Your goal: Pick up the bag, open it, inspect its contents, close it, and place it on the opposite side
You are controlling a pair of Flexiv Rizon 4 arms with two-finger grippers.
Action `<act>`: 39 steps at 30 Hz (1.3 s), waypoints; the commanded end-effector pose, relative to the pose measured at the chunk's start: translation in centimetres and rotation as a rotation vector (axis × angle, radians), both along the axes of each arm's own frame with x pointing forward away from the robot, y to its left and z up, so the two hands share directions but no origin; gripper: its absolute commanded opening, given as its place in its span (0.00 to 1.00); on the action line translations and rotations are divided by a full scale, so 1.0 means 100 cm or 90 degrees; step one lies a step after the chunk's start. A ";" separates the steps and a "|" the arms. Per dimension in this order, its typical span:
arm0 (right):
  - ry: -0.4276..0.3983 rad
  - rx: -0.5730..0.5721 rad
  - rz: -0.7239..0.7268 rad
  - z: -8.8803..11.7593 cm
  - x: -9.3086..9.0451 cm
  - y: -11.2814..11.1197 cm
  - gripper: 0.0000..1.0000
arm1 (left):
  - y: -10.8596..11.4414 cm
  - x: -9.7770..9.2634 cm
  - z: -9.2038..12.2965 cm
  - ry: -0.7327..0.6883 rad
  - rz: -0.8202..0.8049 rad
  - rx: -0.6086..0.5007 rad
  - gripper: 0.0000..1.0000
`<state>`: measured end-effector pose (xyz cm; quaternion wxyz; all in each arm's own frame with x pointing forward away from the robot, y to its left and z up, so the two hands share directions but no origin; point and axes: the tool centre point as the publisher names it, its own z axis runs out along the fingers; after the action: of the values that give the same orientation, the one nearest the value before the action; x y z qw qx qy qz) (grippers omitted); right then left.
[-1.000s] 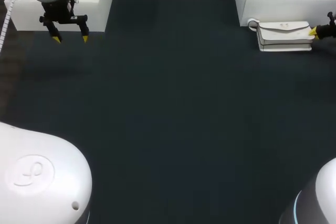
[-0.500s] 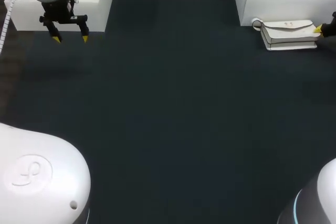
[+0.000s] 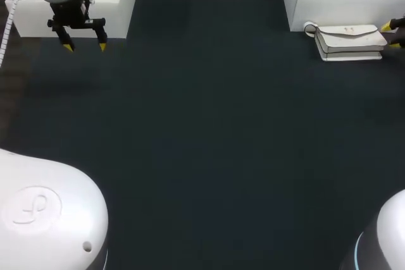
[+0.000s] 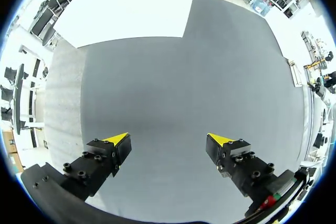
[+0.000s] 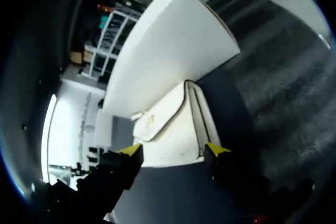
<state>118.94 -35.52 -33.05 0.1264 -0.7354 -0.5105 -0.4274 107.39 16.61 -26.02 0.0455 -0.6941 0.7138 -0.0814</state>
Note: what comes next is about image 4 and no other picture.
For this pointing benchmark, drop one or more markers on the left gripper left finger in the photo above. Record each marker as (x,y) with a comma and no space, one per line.
(99,161)

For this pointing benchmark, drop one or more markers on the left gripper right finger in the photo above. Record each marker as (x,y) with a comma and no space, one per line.
(239,163)

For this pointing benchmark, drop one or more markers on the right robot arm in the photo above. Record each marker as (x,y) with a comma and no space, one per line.
(326,95)

